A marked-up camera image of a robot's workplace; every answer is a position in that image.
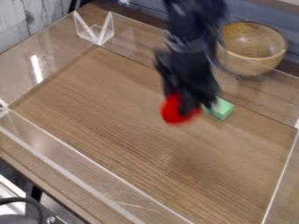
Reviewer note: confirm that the green rectangular block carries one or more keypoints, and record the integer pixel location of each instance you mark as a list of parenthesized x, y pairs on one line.
[(220, 109)]

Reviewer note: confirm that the clear acrylic corner bracket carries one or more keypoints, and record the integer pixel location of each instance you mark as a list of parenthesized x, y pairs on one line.
[(95, 34)]

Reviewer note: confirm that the clear acrylic tray wall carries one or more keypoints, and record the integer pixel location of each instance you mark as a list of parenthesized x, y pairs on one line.
[(81, 131)]

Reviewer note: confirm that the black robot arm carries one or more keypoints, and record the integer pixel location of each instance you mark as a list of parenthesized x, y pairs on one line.
[(193, 19)]

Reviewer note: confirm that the tan ceramic bowl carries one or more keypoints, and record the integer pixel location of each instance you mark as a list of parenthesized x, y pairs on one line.
[(251, 49)]

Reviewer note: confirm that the red felt strawberry toy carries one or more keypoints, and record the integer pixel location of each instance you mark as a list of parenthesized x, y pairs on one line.
[(169, 111)]

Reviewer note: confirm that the black metal table leg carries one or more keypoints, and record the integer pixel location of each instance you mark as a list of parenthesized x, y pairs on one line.
[(36, 193)]

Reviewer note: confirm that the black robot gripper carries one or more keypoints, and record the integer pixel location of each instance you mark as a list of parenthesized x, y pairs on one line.
[(184, 68)]

